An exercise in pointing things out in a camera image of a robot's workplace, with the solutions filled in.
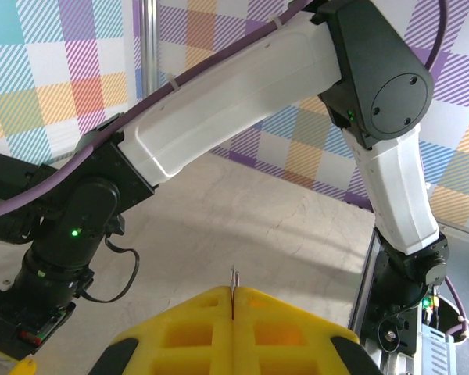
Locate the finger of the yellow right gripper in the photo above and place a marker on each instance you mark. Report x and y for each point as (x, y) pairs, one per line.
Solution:
(23, 367)

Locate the aluminium frame rail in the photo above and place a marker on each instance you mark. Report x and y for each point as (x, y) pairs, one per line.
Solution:
(365, 297)

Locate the grey control box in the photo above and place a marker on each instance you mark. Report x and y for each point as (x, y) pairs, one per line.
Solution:
(437, 351)

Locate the chrome metal pole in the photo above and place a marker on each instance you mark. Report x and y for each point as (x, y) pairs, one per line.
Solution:
(149, 47)

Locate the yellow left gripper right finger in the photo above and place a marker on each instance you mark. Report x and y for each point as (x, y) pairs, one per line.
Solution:
(289, 336)

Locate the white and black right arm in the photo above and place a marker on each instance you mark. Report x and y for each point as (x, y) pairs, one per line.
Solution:
(242, 101)

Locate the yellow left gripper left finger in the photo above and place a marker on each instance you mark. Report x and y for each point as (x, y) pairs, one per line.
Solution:
(180, 336)

